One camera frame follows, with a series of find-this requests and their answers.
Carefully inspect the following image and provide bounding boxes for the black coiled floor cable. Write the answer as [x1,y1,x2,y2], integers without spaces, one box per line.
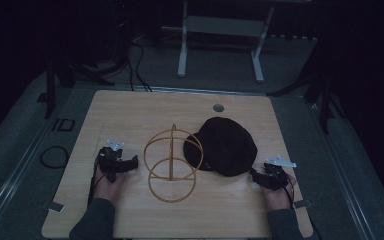
[39,145,71,169]

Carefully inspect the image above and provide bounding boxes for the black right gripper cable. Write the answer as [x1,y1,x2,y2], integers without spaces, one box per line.
[280,179,296,210]

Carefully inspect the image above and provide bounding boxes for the black cap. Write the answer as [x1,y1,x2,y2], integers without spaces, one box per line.
[182,116,258,178]

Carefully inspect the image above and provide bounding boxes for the gold wire hat stand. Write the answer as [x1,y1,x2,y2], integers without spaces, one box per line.
[143,123,204,204]

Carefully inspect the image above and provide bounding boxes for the person's right hand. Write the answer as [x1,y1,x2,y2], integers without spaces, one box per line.
[261,175,298,211]

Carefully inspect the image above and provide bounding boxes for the black tripod stand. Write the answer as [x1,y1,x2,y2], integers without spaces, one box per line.
[43,46,116,120]
[267,43,346,135]

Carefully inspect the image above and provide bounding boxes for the white desk frame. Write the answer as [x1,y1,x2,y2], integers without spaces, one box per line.
[161,0,276,84]

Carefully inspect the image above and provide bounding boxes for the person's left hand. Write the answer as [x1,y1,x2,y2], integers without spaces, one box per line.
[92,165,128,202]

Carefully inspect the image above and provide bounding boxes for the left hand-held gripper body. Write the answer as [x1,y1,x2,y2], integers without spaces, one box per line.
[97,139,130,183]

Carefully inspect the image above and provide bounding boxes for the grey tape strip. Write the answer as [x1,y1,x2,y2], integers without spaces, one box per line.
[292,198,313,210]

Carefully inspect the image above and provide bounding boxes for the black floor cables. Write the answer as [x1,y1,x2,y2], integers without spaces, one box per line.
[127,40,154,93]

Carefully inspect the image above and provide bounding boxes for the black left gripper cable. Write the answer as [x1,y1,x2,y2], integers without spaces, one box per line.
[87,159,107,205]

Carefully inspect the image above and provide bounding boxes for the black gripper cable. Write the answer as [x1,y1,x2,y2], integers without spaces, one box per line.
[280,179,296,210]
[87,159,107,205]

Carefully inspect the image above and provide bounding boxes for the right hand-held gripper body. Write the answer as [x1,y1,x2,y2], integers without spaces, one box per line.
[262,156,298,192]

